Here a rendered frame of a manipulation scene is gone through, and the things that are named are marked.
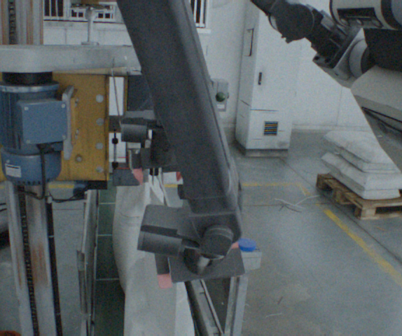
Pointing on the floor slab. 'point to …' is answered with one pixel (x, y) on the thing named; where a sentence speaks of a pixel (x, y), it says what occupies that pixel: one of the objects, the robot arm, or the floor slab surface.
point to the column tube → (41, 232)
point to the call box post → (239, 304)
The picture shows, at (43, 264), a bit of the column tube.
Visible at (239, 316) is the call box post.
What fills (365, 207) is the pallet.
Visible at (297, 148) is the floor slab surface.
